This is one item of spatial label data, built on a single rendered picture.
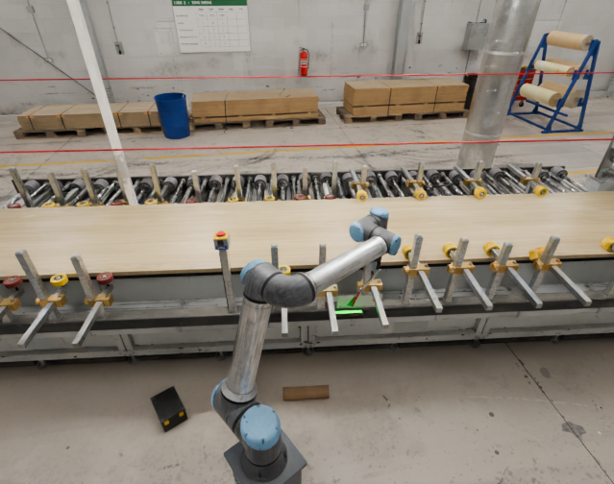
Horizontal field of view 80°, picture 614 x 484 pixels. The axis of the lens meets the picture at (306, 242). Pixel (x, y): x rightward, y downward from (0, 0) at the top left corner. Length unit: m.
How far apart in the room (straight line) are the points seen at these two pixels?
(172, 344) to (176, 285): 0.59
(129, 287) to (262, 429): 1.33
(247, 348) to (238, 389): 0.20
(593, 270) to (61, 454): 3.46
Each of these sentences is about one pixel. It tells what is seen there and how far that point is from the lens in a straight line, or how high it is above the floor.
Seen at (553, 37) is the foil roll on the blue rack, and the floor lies 1.50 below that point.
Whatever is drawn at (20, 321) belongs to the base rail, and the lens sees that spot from 2.64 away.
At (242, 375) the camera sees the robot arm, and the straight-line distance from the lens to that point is 1.53.
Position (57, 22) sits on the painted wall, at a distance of 9.24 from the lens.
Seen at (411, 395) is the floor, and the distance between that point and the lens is 2.74.
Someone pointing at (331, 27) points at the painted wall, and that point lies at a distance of 8.83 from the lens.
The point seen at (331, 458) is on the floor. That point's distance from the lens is 2.46.
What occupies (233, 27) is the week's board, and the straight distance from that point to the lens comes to 8.61.
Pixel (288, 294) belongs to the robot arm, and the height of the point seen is 1.39.
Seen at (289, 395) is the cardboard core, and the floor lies 0.07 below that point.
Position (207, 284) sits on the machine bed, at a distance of 2.36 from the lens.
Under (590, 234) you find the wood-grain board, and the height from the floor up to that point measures 0.90.
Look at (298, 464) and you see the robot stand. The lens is 1.78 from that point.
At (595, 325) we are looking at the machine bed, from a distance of 3.54.
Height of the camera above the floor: 2.22
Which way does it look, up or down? 34 degrees down
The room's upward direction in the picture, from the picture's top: straight up
